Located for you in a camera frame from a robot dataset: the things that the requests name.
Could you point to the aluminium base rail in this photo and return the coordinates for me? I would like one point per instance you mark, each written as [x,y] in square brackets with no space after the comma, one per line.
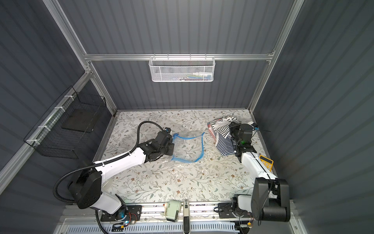
[204,220]

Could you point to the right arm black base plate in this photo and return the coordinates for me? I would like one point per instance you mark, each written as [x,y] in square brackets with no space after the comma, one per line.
[228,210]

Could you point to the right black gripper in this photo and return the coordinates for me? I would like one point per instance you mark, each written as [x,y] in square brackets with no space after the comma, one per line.
[233,130]

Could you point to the white wire wall basket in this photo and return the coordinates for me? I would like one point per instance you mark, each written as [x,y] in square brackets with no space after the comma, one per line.
[181,70]

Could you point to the navy striped garment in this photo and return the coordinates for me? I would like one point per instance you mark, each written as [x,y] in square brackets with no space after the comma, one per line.
[224,144]

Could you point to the clear vacuum bag blue zipper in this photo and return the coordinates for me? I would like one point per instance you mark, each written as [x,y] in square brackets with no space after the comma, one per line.
[188,146]

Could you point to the white glue bottle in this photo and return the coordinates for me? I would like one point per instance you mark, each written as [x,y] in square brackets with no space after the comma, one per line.
[203,75]

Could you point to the yellow calculator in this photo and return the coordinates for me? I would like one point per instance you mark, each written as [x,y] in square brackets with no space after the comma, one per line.
[268,163]

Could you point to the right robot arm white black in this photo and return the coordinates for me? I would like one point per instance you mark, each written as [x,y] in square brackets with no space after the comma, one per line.
[270,199]

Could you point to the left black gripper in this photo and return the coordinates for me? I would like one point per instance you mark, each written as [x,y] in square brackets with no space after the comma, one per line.
[170,145]

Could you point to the black handle on rail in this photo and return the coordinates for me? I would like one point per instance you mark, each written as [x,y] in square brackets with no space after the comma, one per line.
[186,217]

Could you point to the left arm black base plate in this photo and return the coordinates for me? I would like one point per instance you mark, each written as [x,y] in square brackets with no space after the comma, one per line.
[128,214]

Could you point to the pale green box on rail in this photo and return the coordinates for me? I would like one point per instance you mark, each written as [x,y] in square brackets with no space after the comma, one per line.
[172,209]

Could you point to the black wire wall basket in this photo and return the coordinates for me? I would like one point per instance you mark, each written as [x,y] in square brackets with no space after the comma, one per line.
[71,130]

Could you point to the black striped garment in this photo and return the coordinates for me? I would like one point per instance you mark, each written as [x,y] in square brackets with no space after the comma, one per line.
[222,125]

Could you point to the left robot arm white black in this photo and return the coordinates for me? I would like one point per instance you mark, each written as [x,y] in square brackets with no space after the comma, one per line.
[87,186]

